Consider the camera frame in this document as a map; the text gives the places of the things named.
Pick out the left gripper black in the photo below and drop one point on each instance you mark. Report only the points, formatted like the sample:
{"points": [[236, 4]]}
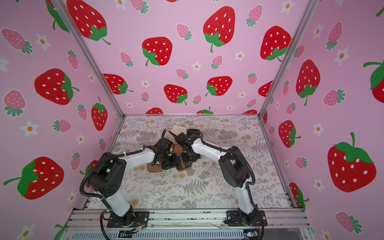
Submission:
{"points": [[174, 159]]}

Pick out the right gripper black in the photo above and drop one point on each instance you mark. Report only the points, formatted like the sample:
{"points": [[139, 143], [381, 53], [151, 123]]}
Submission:
{"points": [[184, 157]]}

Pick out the cream case lid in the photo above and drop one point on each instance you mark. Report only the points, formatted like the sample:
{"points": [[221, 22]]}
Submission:
{"points": [[178, 130]]}

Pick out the tan brown case lid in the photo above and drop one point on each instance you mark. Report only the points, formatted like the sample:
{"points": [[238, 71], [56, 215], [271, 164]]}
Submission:
{"points": [[154, 168]]}

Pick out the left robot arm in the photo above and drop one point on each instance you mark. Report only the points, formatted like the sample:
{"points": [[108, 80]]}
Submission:
{"points": [[104, 180]]}

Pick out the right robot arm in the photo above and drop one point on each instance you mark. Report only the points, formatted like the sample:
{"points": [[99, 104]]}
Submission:
{"points": [[236, 171]]}

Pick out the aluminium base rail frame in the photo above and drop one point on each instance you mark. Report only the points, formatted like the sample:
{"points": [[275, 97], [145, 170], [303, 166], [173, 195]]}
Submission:
{"points": [[189, 224]]}

